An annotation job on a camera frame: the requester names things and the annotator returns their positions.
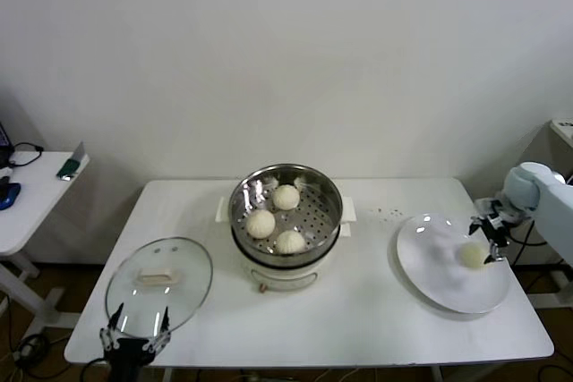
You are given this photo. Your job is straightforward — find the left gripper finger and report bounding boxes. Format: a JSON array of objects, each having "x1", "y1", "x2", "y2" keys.
[
  {"x1": 141, "y1": 305, "x2": 173, "y2": 354},
  {"x1": 98, "y1": 301, "x2": 125, "y2": 352}
]

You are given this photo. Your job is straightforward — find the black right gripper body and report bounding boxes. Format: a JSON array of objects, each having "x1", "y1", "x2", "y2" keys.
[{"x1": 481, "y1": 211, "x2": 516, "y2": 247}]

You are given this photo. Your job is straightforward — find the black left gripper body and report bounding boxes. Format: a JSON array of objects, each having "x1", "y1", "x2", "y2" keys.
[{"x1": 106, "y1": 336, "x2": 156, "y2": 382}]

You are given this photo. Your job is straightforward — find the white steamed baozi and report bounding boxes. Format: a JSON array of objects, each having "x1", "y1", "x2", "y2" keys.
[
  {"x1": 272, "y1": 183, "x2": 301, "y2": 211},
  {"x1": 456, "y1": 242, "x2": 488, "y2": 270},
  {"x1": 245, "y1": 209, "x2": 277, "y2": 240},
  {"x1": 273, "y1": 229, "x2": 307, "y2": 256}
]

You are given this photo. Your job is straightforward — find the glass lid with beige handle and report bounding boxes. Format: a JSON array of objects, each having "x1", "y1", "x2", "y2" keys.
[{"x1": 105, "y1": 236, "x2": 214, "y2": 338}]

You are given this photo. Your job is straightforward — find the stainless steel steamer basket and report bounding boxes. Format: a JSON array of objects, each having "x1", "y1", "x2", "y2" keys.
[{"x1": 217, "y1": 163, "x2": 358, "y2": 258}]

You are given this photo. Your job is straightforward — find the white round plate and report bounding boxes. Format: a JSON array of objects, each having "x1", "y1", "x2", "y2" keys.
[{"x1": 396, "y1": 213, "x2": 512, "y2": 315}]

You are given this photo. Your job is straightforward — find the scattered dark crumbs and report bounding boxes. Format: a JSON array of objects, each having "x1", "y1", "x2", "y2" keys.
[{"x1": 373, "y1": 206, "x2": 404, "y2": 223}]

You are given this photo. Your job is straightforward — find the floor power strip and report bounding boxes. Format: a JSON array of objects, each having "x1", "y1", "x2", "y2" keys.
[{"x1": 13, "y1": 336, "x2": 50, "y2": 363}]

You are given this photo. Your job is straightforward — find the cream electric cooker base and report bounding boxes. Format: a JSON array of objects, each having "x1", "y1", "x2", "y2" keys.
[{"x1": 231, "y1": 220, "x2": 344, "y2": 294}]

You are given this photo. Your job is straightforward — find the blue handheld device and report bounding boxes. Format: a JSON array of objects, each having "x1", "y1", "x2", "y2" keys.
[{"x1": 0, "y1": 167, "x2": 22, "y2": 210}]

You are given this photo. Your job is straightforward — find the black laptop screen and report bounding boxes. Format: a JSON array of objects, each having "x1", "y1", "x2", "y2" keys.
[{"x1": 0, "y1": 122, "x2": 13, "y2": 166}]

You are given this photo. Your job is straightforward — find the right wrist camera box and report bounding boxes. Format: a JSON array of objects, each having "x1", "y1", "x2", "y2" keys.
[{"x1": 474, "y1": 197, "x2": 500, "y2": 216}]

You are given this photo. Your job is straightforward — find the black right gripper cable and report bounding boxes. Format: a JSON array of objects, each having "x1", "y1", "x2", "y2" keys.
[{"x1": 508, "y1": 220, "x2": 550, "y2": 247}]

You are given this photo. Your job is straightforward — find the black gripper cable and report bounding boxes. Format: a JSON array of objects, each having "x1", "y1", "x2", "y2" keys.
[
  {"x1": 508, "y1": 220, "x2": 550, "y2": 247},
  {"x1": 84, "y1": 357, "x2": 111, "y2": 382}
]

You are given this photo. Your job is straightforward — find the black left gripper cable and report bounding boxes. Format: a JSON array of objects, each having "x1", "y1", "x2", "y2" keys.
[{"x1": 84, "y1": 357, "x2": 111, "y2": 382}]

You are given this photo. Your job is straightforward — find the green handled scraper tool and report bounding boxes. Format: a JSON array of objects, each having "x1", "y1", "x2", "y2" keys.
[{"x1": 56, "y1": 140, "x2": 86, "y2": 181}]

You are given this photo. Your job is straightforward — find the thin black laptop cable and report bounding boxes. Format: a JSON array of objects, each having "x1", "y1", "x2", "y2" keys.
[{"x1": 8, "y1": 141, "x2": 45, "y2": 167}]

